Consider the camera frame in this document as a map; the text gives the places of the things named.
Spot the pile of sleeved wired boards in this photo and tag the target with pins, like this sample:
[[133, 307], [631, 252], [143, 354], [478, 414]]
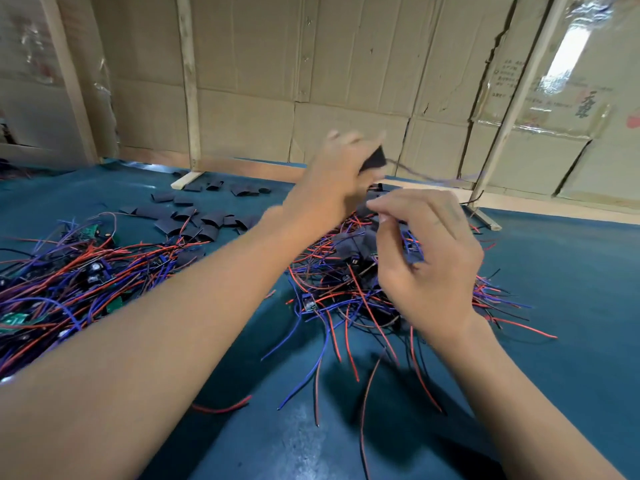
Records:
[[340, 270]]

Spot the pale slanted wooden post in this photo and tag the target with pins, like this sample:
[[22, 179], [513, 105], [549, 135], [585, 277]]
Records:
[[520, 90]]

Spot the black heat-shrink sleeve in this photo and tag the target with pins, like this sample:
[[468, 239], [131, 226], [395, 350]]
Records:
[[374, 159]]

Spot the pile of black sleeve pieces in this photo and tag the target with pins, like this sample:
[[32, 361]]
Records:
[[180, 223]]

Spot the person's left forearm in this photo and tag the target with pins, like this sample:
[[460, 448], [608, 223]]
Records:
[[130, 375]]

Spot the pile of unsleeved wired boards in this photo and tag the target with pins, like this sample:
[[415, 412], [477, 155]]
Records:
[[70, 285]]

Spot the thin wooden post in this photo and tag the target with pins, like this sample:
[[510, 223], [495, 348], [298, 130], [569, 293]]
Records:
[[188, 80]]

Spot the person's right forearm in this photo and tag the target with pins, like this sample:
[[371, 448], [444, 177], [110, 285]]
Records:
[[520, 415]]

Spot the wide wooden post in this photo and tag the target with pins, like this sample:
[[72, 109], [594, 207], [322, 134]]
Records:
[[68, 80]]

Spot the clear plastic sheet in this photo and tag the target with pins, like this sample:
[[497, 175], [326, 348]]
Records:
[[570, 50]]

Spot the person's right hand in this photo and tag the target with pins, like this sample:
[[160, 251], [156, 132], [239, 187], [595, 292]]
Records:
[[435, 270]]

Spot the person's left hand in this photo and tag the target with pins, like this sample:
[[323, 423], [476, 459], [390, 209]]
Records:
[[330, 185]]

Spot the wooden ledge board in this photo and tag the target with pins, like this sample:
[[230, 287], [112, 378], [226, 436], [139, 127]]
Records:
[[570, 205]]

